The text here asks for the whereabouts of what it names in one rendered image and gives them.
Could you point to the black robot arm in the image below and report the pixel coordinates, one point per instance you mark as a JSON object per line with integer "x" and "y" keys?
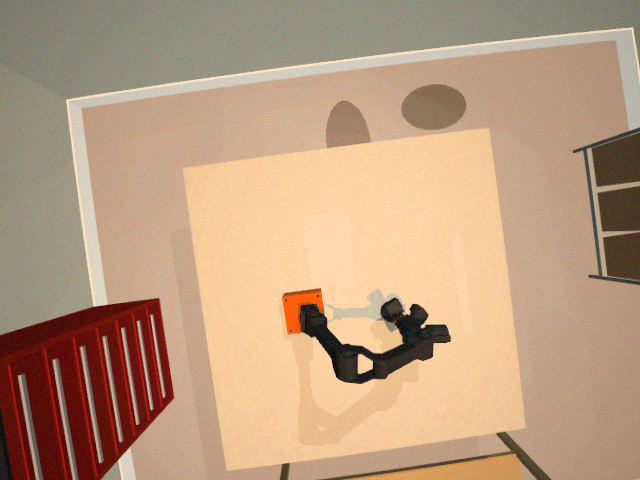
{"x": 418, "y": 344}

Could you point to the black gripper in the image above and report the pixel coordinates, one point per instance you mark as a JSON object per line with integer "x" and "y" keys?
{"x": 394, "y": 310}

